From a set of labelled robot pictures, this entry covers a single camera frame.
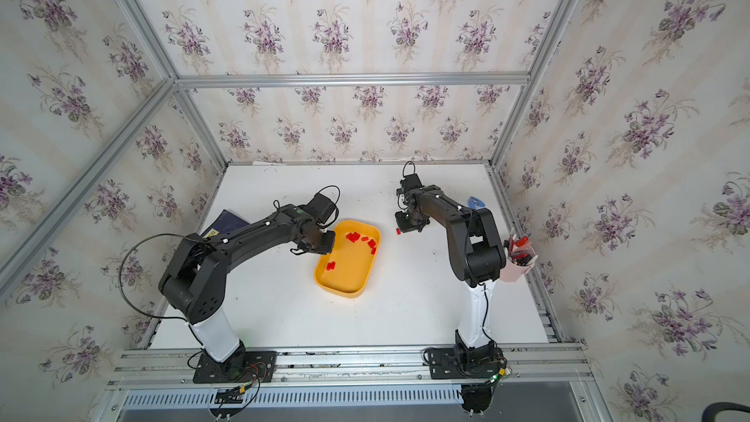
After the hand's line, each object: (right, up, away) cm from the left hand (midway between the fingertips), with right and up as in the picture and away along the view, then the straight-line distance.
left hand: (331, 250), depth 90 cm
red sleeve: (+12, +1, +6) cm, 14 cm away
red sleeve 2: (-1, -5, +1) cm, 5 cm away
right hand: (+26, +6, +10) cm, 28 cm away
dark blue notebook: (-40, +7, +11) cm, 42 cm away
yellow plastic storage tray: (+4, -7, +1) cm, 8 cm away
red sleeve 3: (+22, +4, +9) cm, 24 cm away
